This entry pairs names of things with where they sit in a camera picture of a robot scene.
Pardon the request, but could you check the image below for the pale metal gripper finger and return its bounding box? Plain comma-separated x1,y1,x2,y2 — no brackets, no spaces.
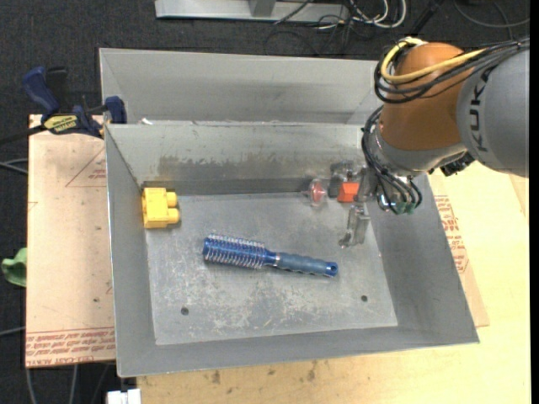
338,205,363,248
356,215,372,244

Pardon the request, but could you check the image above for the small orange-red block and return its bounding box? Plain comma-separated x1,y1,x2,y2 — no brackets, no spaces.
336,182,360,204

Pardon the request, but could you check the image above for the grey metal bin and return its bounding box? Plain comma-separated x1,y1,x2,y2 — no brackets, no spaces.
99,47,480,378

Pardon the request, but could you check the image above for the blue hairbrush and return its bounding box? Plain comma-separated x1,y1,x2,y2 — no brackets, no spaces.
201,234,339,279

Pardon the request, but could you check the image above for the yellow toy building block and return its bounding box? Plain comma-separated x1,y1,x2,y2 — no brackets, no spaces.
141,187,182,229

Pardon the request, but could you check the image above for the brown cardboard board, red print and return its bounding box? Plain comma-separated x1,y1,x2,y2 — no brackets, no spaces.
24,114,490,369

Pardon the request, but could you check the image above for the black cylinder on white bracket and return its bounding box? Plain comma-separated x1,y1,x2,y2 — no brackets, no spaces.
439,152,476,177

